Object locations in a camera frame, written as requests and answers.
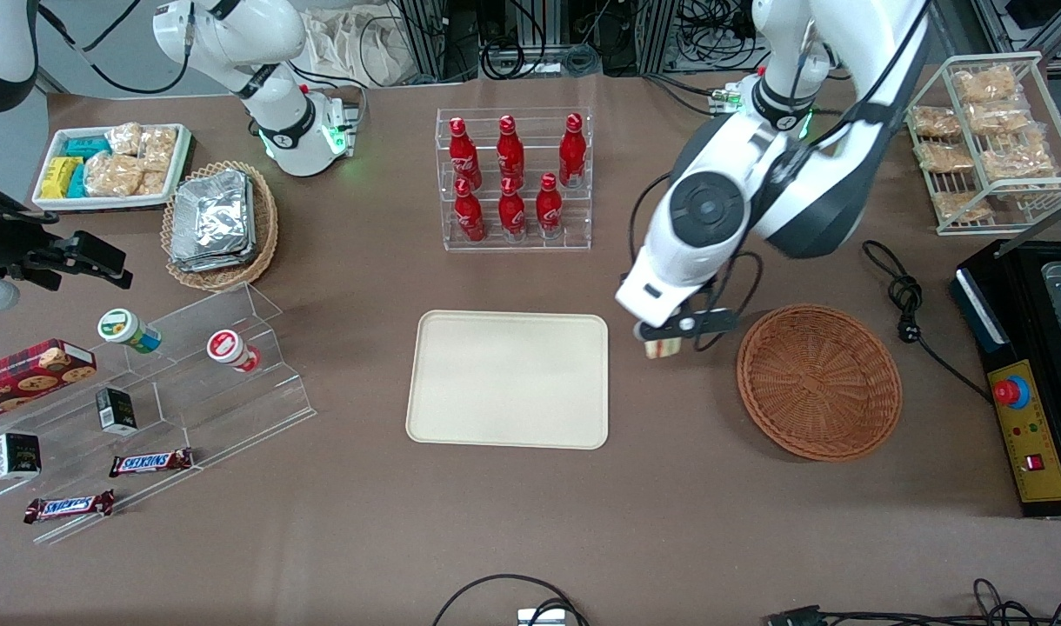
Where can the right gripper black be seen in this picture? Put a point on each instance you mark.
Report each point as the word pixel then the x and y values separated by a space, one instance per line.
pixel 9 244

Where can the small sandwich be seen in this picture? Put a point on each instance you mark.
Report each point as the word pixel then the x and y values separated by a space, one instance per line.
pixel 661 349

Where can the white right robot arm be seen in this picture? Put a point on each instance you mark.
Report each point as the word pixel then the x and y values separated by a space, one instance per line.
pixel 235 43

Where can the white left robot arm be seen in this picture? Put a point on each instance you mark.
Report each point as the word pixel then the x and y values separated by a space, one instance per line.
pixel 739 148

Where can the white rectangular snack tray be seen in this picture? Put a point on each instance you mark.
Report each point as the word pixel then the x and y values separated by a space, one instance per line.
pixel 96 203

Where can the cream rectangular serving tray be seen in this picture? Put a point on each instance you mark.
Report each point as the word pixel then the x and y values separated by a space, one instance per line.
pixel 509 382

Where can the brown wicker basket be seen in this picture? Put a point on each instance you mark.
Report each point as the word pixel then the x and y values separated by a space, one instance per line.
pixel 822 382

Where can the light wicker basket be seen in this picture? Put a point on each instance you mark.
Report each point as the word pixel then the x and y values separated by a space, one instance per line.
pixel 267 226

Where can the green sunflower lid cup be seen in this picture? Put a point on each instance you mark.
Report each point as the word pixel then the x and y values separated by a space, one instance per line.
pixel 122 327

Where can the teal snack packet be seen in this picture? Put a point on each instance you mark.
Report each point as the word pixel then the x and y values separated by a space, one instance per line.
pixel 87 147
pixel 78 183

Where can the yellow snack packet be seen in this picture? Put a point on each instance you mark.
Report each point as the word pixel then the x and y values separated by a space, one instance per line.
pixel 58 176

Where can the clear bag of crackers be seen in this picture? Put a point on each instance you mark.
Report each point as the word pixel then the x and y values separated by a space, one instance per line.
pixel 158 146
pixel 123 139
pixel 153 183
pixel 113 174

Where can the red tartan cookie box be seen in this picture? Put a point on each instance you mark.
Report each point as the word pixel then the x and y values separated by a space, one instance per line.
pixel 26 374

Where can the foil-wrapped food pack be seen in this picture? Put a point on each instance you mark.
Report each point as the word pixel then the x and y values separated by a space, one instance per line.
pixel 209 213
pixel 209 264

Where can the small black carton box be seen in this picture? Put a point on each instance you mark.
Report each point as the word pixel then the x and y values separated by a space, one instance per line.
pixel 19 458
pixel 116 410

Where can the clear acrylic bottle rack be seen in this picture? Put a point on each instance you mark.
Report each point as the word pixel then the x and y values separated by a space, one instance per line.
pixel 530 242

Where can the red cola bottle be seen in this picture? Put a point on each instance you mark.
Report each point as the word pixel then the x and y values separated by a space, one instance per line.
pixel 511 210
pixel 469 213
pixel 510 152
pixel 571 152
pixel 549 207
pixel 463 155

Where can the clear acrylic tiered display stand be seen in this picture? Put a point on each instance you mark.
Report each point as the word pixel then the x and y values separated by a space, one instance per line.
pixel 191 382

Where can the red strawberry yogurt cup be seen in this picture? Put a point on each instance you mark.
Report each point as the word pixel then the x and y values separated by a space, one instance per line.
pixel 226 346

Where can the Snickers chocolate bar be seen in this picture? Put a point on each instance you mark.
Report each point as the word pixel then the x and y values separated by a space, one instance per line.
pixel 70 506
pixel 150 462

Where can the small white adapter box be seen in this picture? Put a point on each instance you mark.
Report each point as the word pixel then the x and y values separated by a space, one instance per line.
pixel 541 617

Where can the black equipment rack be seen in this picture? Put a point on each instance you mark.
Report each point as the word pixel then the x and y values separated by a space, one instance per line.
pixel 530 26

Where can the clear bag of pastry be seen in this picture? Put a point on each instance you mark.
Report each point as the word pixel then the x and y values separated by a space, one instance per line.
pixel 937 122
pixel 961 204
pixel 1000 117
pixel 984 84
pixel 945 156
pixel 1017 161

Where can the beige cloth bag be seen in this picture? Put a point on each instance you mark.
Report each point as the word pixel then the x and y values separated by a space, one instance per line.
pixel 357 43

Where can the red emergency stop button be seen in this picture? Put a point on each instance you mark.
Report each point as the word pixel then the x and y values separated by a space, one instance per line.
pixel 1009 393

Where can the black machine with yellow panel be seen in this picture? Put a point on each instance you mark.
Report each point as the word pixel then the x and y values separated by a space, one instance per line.
pixel 1030 452

